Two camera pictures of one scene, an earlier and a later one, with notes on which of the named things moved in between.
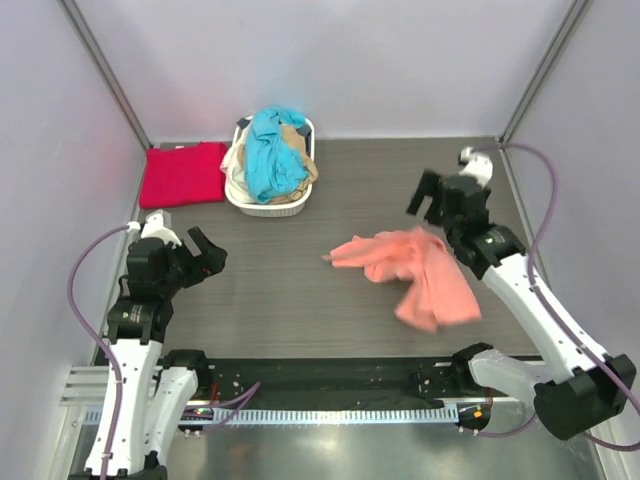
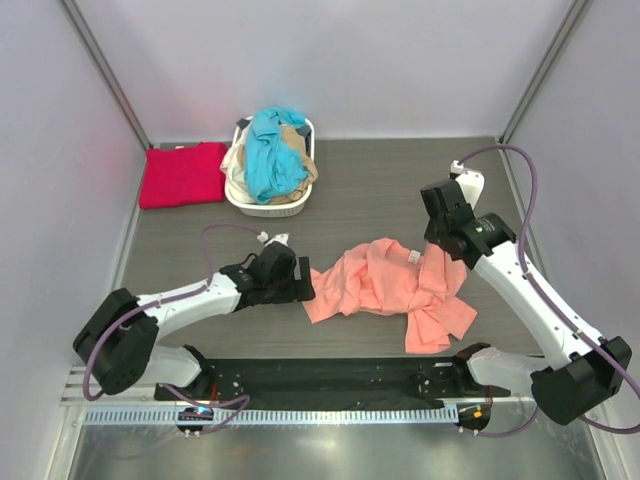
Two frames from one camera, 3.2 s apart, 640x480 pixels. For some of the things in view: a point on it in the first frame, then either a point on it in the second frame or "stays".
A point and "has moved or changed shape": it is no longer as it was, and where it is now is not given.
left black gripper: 211,262 to 297,289
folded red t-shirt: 188,175 stays
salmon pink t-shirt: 435,296 has moved or changed shape
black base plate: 336,379 stays
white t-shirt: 234,170 stays
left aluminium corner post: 107,73 stays
